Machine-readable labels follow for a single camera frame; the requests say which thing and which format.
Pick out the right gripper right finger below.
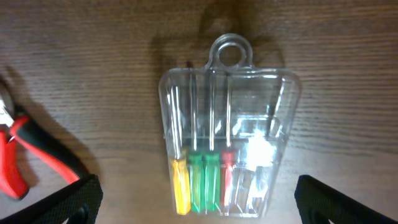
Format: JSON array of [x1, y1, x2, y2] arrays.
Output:
[[294, 175, 397, 224]]

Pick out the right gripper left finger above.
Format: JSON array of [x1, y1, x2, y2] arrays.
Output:
[[1, 174, 103, 224]]

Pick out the small red cutting pliers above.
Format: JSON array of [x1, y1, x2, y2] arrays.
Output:
[[0, 76, 82, 200]]

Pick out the clear screwdriver set case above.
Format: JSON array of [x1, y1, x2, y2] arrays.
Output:
[[159, 34, 301, 218]]

